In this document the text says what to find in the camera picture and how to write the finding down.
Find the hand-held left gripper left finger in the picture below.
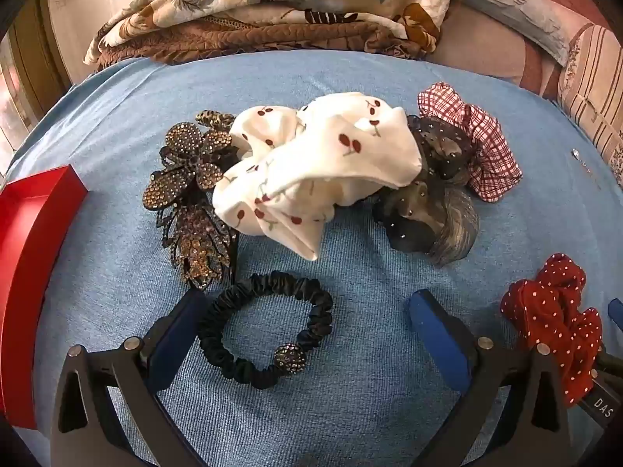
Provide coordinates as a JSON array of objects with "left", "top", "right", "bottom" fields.
[{"left": 50, "top": 288, "right": 211, "bottom": 467}]

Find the blue cloth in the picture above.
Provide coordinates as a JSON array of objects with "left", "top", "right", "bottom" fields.
[{"left": 0, "top": 49, "right": 623, "bottom": 467}]

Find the red box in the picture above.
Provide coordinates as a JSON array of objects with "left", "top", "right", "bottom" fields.
[{"left": 0, "top": 164, "right": 89, "bottom": 431}]

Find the grey hair scrunchie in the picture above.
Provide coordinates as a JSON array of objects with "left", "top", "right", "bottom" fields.
[{"left": 426, "top": 182, "right": 481, "bottom": 268}]

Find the striped pillow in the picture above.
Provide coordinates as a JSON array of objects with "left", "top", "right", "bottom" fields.
[{"left": 555, "top": 24, "right": 623, "bottom": 176}]

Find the red plaid scrunchie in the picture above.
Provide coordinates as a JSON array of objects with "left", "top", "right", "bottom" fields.
[{"left": 417, "top": 82, "right": 524, "bottom": 204}]

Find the rhinestone leaf hair clip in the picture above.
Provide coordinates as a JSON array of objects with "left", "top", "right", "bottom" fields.
[{"left": 155, "top": 202, "right": 239, "bottom": 290}]

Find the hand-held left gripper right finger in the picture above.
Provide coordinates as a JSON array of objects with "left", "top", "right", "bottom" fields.
[{"left": 408, "top": 288, "right": 578, "bottom": 467}]

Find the rhinestone flower hair clip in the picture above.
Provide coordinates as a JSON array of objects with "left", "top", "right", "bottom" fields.
[{"left": 142, "top": 124, "right": 234, "bottom": 215}]

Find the black satin scrunchie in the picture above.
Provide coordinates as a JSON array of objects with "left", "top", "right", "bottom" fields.
[{"left": 197, "top": 270, "right": 335, "bottom": 391}]

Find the pale floral pillow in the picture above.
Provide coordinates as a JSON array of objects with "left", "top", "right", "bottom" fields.
[{"left": 455, "top": 0, "right": 614, "bottom": 66}]

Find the leopard print scrunchie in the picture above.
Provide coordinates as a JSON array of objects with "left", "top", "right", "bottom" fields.
[{"left": 195, "top": 109, "right": 237, "bottom": 132}]

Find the brown quilted blanket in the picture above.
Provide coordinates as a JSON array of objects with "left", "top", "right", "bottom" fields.
[{"left": 95, "top": 12, "right": 429, "bottom": 71}]

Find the pink bed sheet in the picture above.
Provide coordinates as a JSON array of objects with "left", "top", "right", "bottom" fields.
[{"left": 423, "top": 5, "right": 565, "bottom": 98}]

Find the dark dotted mesh scrunchie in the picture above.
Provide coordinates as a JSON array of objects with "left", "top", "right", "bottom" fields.
[{"left": 372, "top": 114, "right": 480, "bottom": 254}]

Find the wooden window frame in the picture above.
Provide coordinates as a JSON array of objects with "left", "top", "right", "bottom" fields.
[{"left": 0, "top": 0, "right": 71, "bottom": 156}]

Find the red polka-dot scrunchie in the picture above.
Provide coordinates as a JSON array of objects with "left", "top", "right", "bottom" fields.
[{"left": 500, "top": 253, "right": 604, "bottom": 409}]

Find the white cherry print scrunchie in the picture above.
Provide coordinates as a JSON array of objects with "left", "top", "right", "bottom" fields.
[{"left": 213, "top": 91, "right": 423, "bottom": 261}]

